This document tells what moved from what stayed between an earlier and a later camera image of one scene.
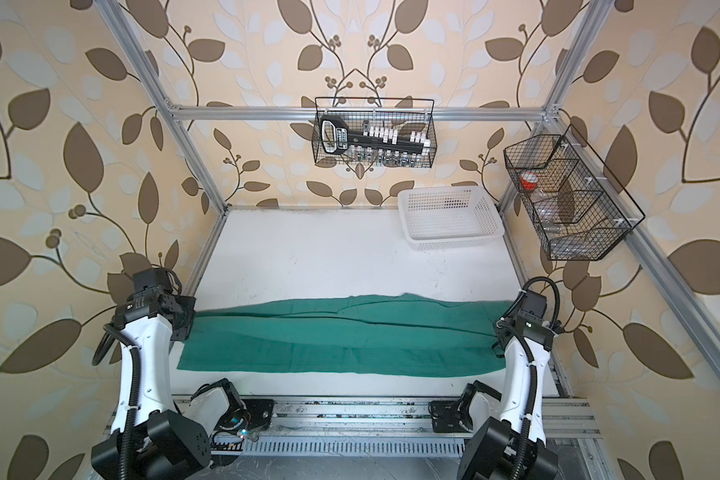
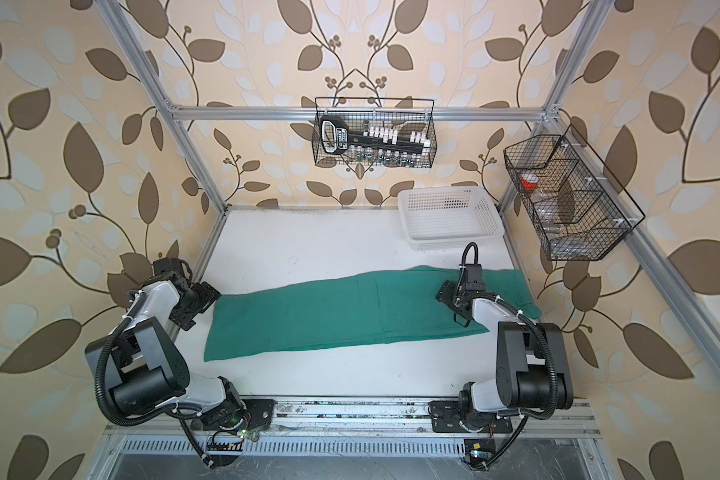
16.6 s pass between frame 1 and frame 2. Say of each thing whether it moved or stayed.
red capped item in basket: stayed
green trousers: moved
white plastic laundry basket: stayed
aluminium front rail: stayed
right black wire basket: stayed
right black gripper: moved
